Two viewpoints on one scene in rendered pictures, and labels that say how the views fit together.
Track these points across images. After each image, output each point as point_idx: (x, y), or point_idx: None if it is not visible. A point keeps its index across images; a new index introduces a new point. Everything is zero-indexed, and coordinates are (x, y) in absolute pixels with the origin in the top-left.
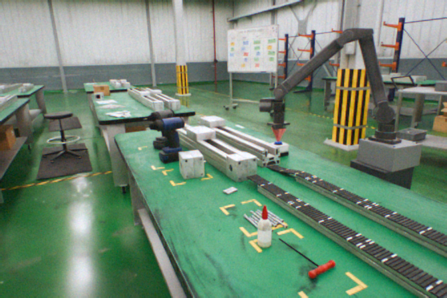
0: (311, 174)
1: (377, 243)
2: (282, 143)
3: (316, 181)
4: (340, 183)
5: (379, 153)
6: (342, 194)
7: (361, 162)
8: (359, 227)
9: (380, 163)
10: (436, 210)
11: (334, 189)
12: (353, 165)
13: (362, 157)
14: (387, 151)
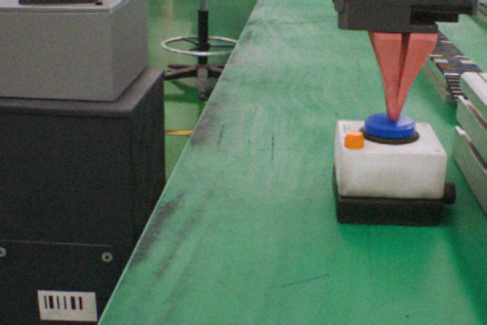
0: (439, 65)
1: (472, 35)
2: (361, 128)
3: (453, 56)
4: (359, 76)
5: (135, 27)
6: (439, 37)
7: (126, 95)
8: (469, 44)
9: (138, 60)
10: (287, 30)
11: (438, 43)
12: (136, 123)
13: (119, 76)
14: (142, 6)
